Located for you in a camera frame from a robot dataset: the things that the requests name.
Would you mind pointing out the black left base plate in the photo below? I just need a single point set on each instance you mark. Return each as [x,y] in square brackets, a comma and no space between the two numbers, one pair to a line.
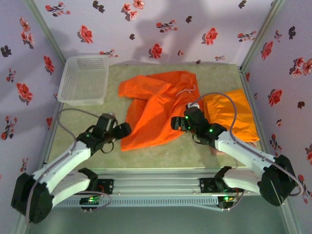
[108,186]

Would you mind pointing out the pink shorts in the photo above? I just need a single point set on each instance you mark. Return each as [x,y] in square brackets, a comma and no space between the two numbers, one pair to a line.
[218,152]

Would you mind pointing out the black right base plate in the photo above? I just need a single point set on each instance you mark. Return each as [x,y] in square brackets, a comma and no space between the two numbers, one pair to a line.
[207,185]

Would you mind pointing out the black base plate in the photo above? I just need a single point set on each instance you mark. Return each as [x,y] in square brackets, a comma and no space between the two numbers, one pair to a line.
[207,185]
[108,186]

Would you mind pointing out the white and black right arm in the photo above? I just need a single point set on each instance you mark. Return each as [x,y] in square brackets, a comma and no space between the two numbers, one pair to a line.
[243,151]

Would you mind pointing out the white plastic basket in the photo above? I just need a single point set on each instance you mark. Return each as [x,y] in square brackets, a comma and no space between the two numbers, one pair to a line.
[83,80]

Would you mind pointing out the light orange shorts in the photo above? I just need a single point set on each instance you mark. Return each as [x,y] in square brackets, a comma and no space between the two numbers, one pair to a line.
[241,114]

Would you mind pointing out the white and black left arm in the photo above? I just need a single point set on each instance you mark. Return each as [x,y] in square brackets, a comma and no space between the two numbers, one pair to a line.
[63,161]

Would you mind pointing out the left circuit board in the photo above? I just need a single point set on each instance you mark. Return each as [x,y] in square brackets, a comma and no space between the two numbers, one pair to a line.
[90,200]

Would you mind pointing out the dark orange shorts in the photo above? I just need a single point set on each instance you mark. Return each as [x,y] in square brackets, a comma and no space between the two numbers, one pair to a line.
[151,114]

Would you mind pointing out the aluminium corner post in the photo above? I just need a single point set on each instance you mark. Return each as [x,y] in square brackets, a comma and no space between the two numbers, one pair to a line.
[46,29]
[263,31]

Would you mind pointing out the circuit board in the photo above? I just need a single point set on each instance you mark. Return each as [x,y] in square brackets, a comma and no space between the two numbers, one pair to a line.
[90,200]
[226,198]

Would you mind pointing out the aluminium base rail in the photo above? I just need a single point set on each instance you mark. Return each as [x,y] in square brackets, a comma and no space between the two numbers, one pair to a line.
[158,182]

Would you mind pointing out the right circuit board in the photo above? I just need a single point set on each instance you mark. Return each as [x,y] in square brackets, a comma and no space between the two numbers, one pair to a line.
[226,198]

